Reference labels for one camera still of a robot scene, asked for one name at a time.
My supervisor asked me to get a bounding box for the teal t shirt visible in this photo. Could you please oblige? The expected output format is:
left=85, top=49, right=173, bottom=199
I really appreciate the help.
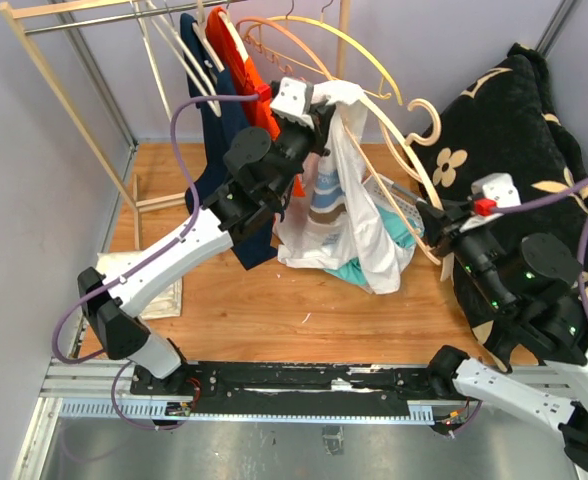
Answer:
left=326, top=205, right=416, bottom=295

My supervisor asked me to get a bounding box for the yellow hanger with metal hook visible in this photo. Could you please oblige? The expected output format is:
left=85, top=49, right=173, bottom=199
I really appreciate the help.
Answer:
left=269, top=0, right=404, bottom=105

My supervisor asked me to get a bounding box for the orange t shirt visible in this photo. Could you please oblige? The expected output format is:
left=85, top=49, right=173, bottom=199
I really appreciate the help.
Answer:
left=204, top=5, right=308, bottom=199

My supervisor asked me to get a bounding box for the white pink t shirt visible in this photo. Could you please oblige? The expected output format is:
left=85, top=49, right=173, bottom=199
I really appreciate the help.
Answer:
left=273, top=79, right=418, bottom=296

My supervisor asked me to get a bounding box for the pink hanger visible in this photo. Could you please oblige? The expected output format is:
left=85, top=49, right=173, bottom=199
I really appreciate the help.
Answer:
left=345, top=94, right=453, bottom=282

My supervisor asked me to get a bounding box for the orange hanger with metal hook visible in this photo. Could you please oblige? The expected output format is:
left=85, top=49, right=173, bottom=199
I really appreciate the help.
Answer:
left=234, top=1, right=336, bottom=82

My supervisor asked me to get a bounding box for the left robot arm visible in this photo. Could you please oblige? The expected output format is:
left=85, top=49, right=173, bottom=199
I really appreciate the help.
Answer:
left=77, top=103, right=335, bottom=396

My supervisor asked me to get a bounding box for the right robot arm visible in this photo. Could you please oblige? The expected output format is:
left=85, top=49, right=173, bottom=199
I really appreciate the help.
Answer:
left=417, top=199, right=588, bottom=472

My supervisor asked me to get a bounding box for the navy blue t shirt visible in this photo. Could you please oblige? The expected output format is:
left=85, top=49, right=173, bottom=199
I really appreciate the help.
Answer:
left=180, top=13, right=277, bottom=270

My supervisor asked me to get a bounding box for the cream hanger on navy shirt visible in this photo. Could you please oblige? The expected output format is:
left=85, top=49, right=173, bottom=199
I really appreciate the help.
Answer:
left=141, top=1, right=225, bottom=96

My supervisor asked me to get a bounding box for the empty cream hanger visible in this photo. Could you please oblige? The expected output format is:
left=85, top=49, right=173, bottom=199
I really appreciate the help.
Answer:
left=130, top=1, right=172, bottom=121

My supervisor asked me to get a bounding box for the white plastic basket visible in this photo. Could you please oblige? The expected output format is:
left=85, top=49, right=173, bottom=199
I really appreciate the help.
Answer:
left=361, top=174, right=425, bottom=296

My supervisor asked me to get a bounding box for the black floral blanket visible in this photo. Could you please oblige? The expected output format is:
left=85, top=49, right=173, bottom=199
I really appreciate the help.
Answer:
left=413, top=44, right=588, bottom=373

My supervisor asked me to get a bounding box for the folded cream cloth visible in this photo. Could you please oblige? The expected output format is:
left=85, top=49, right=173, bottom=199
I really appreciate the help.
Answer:
left=95, top=251, right=183, bottom=320

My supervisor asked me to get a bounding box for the wooden clothes rack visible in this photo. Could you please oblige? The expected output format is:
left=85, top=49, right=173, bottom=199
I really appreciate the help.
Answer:
left=0, top=0, right=355, bottom=251

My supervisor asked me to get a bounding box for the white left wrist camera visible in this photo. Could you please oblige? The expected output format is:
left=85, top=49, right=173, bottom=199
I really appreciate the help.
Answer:
left=256, top=77, right=314, bottom=129

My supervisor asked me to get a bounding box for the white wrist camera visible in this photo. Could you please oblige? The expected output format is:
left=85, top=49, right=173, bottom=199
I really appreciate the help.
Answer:
left=460, top=173, right=521, bottom=232
left=256, top=77, right=314, bottom=129

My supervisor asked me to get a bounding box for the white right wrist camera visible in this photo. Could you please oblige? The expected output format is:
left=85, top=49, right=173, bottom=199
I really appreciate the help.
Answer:
left=460, top=173, right=521, bottom=232

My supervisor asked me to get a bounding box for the metal corner post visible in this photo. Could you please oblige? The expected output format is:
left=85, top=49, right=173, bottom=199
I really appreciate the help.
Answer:
left=48, top=0, right=140, bottom=151

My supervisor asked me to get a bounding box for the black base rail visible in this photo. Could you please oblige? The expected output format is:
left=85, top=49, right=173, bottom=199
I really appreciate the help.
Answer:
left=130, top=362, right=463, bottom=417

